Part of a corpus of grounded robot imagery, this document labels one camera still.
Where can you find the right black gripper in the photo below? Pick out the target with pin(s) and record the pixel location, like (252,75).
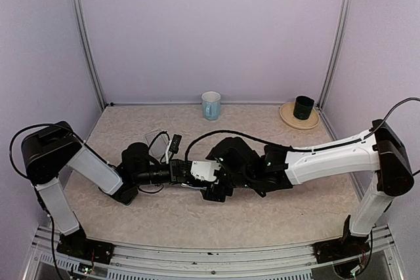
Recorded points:
(215,194)

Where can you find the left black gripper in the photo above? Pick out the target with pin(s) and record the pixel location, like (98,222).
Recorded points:
(177,172)

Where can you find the light blue phone case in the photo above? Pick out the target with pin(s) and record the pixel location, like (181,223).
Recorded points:
(194,187)

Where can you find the clear phone case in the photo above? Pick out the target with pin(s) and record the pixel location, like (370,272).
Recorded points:
(157,142)

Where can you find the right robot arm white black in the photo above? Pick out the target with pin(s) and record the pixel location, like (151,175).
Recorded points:
(233,164)

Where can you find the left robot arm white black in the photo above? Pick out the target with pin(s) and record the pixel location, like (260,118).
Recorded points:
(48,148)

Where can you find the light blue mug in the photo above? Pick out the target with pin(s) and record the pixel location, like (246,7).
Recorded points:
(211,105)

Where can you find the beige plate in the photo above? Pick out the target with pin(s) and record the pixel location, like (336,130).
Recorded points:
(298,119)

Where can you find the dark green cup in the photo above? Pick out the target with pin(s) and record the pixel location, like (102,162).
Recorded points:
(303,107)

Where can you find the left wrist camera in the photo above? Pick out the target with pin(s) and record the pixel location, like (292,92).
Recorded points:
(172,147)

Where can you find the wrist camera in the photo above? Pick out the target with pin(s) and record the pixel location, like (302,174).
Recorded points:
(172,147)
(205,170)

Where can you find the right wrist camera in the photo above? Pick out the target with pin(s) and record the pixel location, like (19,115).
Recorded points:
(205,170)

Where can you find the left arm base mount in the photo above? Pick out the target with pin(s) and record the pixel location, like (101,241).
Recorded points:
(78,245)

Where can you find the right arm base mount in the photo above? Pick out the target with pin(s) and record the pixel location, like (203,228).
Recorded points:
(342,247)

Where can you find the left aluminium frame post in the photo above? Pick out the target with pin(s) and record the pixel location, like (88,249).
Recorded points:
(84,38)

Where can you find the aluminium frame post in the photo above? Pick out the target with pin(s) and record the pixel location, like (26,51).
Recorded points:
(335,53)
(84,38)

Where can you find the right aluminium frame post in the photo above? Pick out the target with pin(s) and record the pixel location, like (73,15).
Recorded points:
(335,53)

